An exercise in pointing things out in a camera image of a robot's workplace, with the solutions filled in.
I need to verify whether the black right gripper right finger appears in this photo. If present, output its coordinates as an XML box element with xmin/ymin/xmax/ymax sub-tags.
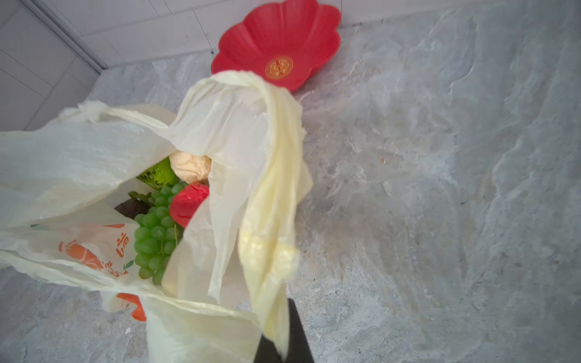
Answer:
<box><xmin>284</xmin><ymin>299</ymin><xmax>314</xmax><ymax>363</ymax></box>

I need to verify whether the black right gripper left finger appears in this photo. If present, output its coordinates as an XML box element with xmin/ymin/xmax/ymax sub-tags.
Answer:
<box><xmin>254</xmin><ymin>335</ymin><xmax>281</xmax><ymax>363</ymax></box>

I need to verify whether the cream plastic fruit-print bag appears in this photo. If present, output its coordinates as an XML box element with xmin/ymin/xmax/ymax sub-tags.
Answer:
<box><xmin>1</xmin><ymin>71</ymin><xmax>313</xmax><ymax>362</ymax></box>

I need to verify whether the red flower-shaped plastic plate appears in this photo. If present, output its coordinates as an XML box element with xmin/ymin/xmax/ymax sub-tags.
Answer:
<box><xmin>211</xmin><ymin>0</ymin><xmax>341</xmax><ymax>92</ymax></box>

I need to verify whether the green grape bunch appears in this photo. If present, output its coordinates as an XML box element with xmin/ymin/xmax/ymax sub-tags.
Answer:
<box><xmin>129</xmin><ymin>181</ymin><xmax>186</xmax><ymax>286</ymax></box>

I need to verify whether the dark purple fruit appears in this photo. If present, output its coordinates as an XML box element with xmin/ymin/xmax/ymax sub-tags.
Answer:
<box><xmin>114</xmin><ymin>198</ymin><xmax>151</xmax><ymax>219</ymax></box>

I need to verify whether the beige garlic bulb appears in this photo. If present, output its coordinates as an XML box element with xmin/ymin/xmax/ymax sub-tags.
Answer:
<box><xmin>169</xmin><ymin>151</ymin><xmax>212</xmax><ymax>185</ymax></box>

